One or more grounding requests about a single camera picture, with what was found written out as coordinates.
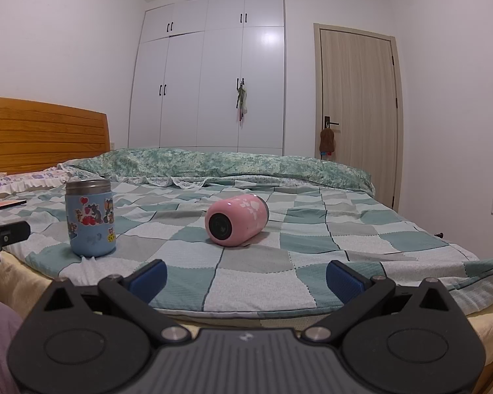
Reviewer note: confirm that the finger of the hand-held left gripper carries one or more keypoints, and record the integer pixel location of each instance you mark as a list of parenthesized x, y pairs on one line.
[(13, 232)]

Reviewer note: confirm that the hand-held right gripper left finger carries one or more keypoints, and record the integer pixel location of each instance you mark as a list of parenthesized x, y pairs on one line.
[(148, 281)]

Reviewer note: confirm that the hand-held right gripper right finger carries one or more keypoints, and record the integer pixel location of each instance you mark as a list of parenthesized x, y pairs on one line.
[(344, 281)]

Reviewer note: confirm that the pink cup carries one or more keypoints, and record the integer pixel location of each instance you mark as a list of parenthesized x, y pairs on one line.
[(234, 221)]

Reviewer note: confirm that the blue cup with cartoon stickers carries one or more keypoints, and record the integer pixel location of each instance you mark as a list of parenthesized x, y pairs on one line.
[(89, 221)]

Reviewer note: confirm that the yellow bed sheet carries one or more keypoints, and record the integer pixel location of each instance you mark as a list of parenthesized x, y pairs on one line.
[(2, 275)]

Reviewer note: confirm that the purple floral pillow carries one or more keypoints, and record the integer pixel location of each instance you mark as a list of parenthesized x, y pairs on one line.
[(28, 182)]

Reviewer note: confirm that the checked teal blanket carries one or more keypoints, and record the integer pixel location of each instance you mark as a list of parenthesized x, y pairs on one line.
[(295, 246)]

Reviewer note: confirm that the wooden headboard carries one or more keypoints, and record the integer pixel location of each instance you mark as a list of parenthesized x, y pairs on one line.
[(41, 135)]

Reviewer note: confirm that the green floral quilt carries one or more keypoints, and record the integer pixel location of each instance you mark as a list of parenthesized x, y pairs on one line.
[(230, 163)]

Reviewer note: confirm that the wooden door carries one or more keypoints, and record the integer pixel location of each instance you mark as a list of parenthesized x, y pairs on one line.
[(357, 102)]

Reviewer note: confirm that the white wardrobe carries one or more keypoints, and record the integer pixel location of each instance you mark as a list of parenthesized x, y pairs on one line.
[(205, 82)]

